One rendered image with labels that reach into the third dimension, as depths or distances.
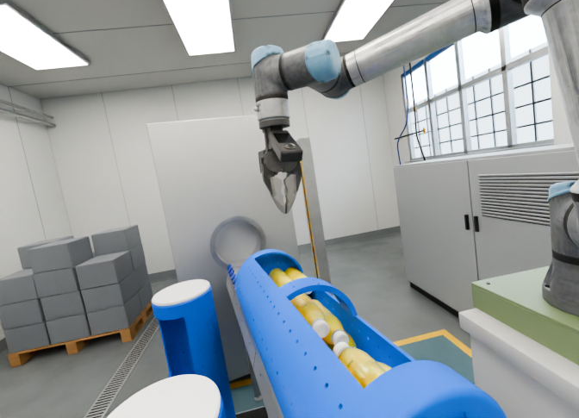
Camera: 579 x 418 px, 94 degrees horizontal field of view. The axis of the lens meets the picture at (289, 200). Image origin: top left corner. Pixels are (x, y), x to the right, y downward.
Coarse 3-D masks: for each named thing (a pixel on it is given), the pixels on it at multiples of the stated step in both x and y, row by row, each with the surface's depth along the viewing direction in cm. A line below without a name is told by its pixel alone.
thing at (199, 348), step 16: (176, 304) 125; (192, 304) 127; (208, 304) 134; (160, 320) 139; (176, 320) 149; (192, 320) 127; (208, 320) 133; (176, 336) 148; (192, 336) 127; (208, 336) 132; (176, 352) 147; (192, 352) 127; (208, 352) 132; (176, 368) 146; (192, 368) 154; (208, 368) 131; (224, 368) 141; (224, 384) 139; (224, 400) 138
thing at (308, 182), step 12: (300, 144) 135; (312, 156) 138; (312, 168) 138; (312, 180) 138; (312, 192) 138; (312, 204) 139; (312, 216) 139; (312, 228) 139; (312, 240) 142; (324, 240) 142; (312, 252) 145; (324, 252) 142; (324, 264) 142; (324, 276) 142
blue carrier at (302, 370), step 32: (256, 256) 109; (288, 256) 112; (256, 288) 86; (288, 288) 73; (320, 288) 73; (256, 320) 75; (288, 320) 61; (352, 320) 78; (288, 352) 54; (320, 352) 47; (384, 352) 65; (288, 384) 49; (320, 384) 42; (352, 384) 39; (384, 384) 37; (416, 384) 35; (448, 384) 35; (288, 416) 48; (320, 416) 39; (352, 416) 35; (384, 416) 33; (416, 416) 32; (448, 416) 34; (480, 416) 36
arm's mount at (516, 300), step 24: (480, 288) 62; (504, 288) 60; (528, 288) 58; (504, 312) 57; (528, 312) 51; (552, 312) 49; (528, 336) 52; (552, 336) 48; (576, 336) 44; (576, 360) 44
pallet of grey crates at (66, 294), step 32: (32, 256) 280; (64, 256) 284; (96, 256) 331; (128, 256) 325; (0, 288) 278; (32, 288) 283; (64, 288) 286; (96, 288) 291; (128, 288) 313; (0, 320) 280; (32, 320) 284; (64, 320) 289; (96, 320) 294; (128, 320) 301; (32, 352) 303
